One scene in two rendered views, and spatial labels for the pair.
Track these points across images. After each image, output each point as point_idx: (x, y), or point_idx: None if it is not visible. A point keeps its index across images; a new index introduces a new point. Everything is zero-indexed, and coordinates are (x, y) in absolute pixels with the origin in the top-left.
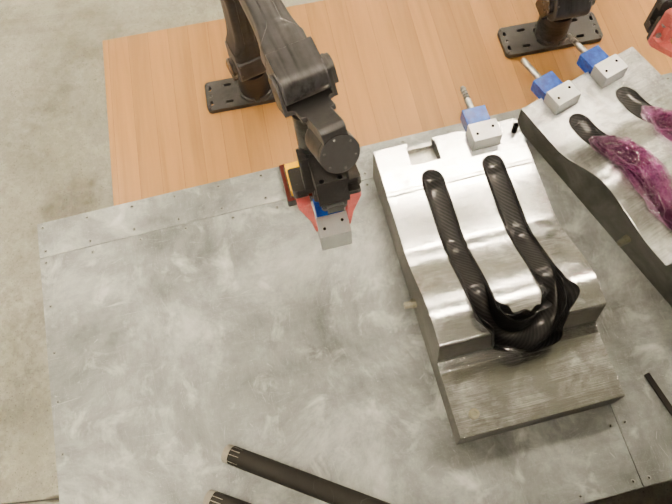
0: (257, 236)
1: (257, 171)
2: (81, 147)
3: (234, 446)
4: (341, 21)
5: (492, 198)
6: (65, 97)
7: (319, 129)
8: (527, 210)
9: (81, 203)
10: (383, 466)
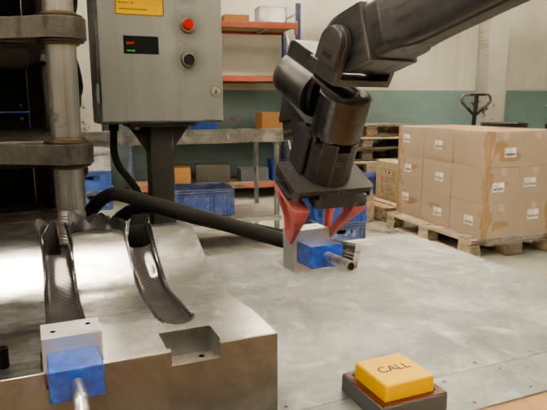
0: (425, 352)
1: (485, 409)
2: None
3: (352, 258)
4: None
5: (85, 315)
6: None
7: (316, 41)
8: (37, 312)
9: None
10: (230, 271)
